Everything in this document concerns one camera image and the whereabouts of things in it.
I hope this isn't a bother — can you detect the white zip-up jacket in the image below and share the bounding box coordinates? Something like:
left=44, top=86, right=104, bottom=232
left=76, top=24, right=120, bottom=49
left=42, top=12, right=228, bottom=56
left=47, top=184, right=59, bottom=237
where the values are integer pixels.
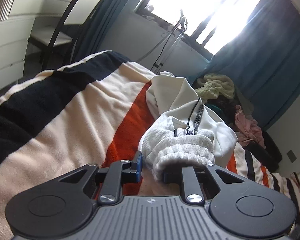
left=138, top=74, right=237, bottom=181

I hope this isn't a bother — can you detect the dark clothes pile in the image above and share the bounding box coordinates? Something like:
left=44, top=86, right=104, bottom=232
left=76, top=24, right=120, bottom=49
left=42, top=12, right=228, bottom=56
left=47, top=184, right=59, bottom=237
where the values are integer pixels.
left=206, top=91, right=282, bottom=172

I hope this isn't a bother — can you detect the pink garment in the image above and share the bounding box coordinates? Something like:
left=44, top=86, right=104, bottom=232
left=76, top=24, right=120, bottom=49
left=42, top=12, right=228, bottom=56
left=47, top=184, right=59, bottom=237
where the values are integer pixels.
left=235, top=105, right=266, bottom=148

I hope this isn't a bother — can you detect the striped cream orange black blanket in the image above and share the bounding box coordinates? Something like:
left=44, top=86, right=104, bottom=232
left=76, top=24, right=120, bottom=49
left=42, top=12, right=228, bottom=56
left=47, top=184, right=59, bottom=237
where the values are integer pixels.
left=0, top=50, right=300, bottom=240

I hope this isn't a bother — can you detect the yellow-green knitted garment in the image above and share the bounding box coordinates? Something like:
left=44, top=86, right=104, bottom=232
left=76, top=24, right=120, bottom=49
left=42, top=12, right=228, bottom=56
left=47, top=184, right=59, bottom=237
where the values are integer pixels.
left=195, top=73, right=235, bottom=101

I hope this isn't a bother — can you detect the right teal curtain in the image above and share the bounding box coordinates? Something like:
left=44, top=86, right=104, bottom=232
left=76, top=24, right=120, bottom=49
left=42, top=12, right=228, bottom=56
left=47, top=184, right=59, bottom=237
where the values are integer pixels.
left=187, top=0, right=300, bottom=128

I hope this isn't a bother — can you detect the teal curtain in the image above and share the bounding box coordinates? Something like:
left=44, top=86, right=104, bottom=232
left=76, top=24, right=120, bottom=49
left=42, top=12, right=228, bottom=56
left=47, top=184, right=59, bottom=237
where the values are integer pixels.
left=187, top=0, right=300, bottom=128
left=71, top=0, right=142, bottom=62

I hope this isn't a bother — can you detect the left teal curtain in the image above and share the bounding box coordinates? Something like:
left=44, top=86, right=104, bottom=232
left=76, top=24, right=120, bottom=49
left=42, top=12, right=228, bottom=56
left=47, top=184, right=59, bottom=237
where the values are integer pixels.
left=71, top=0, right=142, bottom=62

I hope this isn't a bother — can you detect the white dresser desk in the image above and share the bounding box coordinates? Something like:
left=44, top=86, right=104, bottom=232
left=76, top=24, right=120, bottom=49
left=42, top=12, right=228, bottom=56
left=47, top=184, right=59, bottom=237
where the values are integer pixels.
left=0, top=0, right=70, bottom=90

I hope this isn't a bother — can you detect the white tripod stand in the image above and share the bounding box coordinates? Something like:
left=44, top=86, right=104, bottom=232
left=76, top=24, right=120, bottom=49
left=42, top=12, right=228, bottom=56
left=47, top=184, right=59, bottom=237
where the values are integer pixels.
left=137, top=10, right=187, bottom=74

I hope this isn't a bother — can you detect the wall outlet plate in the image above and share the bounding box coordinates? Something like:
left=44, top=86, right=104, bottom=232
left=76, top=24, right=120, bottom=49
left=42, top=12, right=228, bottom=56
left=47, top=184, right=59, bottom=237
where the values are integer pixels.
left=287, top=150, right=297, bottom=163

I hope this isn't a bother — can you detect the window with dark frame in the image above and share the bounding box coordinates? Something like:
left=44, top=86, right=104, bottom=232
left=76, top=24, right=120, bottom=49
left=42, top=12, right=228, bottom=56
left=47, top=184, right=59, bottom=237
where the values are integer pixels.
left=135, top=0, right=260, bottom=59

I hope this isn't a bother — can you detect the white chair with black frame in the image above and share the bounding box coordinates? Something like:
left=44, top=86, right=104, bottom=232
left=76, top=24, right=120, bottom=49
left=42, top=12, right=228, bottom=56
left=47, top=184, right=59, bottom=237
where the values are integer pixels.
left=29, top=0, right=102, bottom=71

